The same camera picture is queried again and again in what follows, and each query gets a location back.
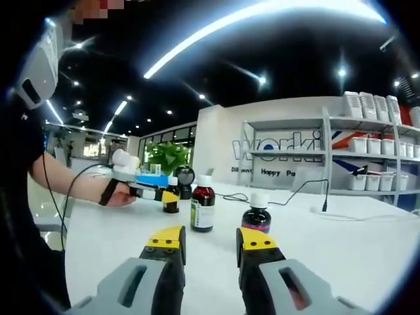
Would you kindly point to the grey chair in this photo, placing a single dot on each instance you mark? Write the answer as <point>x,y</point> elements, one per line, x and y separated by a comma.
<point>311,178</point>
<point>209,172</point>

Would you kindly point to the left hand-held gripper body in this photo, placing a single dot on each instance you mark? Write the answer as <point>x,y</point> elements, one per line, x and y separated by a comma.
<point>126,164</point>

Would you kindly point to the green potted plant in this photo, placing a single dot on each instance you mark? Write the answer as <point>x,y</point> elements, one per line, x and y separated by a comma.
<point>167,154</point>

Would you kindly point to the row of white storage bins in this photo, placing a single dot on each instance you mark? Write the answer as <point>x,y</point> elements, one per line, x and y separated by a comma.
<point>370,105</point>

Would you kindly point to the white table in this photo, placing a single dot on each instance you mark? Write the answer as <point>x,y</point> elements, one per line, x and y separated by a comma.
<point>213,262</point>

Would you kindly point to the small dark medicine bottle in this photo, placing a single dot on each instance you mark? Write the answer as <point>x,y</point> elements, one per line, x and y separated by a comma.
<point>172,206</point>

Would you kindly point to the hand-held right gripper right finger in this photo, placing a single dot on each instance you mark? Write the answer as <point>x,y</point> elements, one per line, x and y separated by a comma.
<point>315,288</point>

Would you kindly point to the person's dark clothing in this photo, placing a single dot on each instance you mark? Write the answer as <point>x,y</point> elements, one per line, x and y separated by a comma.
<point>19,197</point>

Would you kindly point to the person's left hand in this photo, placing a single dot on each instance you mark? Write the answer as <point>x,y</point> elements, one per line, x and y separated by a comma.
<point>121,197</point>

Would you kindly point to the blue plastic bin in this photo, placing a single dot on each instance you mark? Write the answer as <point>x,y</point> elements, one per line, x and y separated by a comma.
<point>151,180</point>

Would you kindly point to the brown medicine bottle green label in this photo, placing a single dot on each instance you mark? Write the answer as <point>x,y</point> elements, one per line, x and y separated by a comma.
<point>203,203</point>

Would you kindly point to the white worn device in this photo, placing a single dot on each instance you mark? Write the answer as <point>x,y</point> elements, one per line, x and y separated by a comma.
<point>39,75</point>

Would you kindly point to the black barcode scanner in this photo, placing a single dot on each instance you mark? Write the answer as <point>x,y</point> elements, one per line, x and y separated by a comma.
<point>185,177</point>

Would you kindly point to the grey metal shelf rack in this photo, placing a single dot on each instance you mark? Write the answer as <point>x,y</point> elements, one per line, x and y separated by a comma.
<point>285,151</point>

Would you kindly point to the brown medicine bottle purple label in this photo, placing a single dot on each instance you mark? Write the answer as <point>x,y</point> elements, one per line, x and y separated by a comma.
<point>256,218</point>

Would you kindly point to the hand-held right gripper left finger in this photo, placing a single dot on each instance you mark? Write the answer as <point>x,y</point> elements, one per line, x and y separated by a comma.
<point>111,288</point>

